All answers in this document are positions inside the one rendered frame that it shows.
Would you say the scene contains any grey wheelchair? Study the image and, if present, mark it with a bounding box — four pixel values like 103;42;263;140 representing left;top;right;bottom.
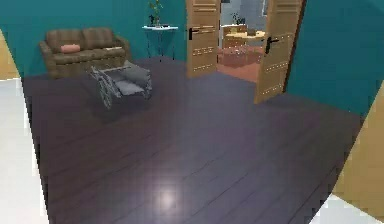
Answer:
87;60;153;110

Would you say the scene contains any wooden room door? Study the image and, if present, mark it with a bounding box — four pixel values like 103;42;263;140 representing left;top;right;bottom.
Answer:
185;0;222;80
253;0;305;105

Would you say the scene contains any white round side table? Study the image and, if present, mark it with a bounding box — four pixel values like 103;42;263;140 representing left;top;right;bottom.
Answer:
142;24;179;63

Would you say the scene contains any wooden table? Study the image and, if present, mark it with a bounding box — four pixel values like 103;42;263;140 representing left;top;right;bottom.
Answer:
222;29;267;49

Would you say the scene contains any green house plant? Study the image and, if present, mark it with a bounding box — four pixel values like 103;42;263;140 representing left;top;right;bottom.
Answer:
147;0;164;28

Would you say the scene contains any brown sofa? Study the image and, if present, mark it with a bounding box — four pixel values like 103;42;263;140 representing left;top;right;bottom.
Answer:
39;27;132;80

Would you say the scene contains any pink cushion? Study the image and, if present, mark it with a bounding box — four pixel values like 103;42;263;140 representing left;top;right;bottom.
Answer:
60;43;82;54

